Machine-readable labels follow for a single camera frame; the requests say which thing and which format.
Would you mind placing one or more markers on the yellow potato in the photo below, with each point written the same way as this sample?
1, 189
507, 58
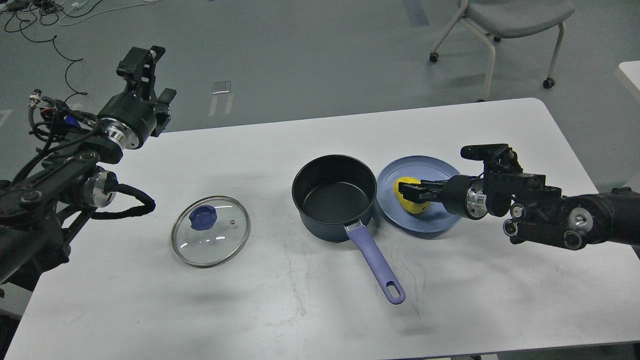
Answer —
411, 207

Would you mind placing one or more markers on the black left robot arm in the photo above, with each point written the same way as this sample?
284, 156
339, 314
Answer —
64, 186

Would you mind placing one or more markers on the blue plate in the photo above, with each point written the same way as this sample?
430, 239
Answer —
434, 219

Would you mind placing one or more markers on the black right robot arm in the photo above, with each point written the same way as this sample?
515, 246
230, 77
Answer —
538, 213

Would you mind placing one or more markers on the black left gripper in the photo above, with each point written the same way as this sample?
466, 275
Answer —
136, 114

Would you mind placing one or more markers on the dark blue saucepan purple handle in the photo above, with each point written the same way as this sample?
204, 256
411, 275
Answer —
335, 196

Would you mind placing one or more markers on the grey office chair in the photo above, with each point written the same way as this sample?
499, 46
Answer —
491, 21

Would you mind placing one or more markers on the glass lid blue knob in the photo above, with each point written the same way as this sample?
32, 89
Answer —
210, 231

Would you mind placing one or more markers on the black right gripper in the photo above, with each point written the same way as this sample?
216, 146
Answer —
461, 195

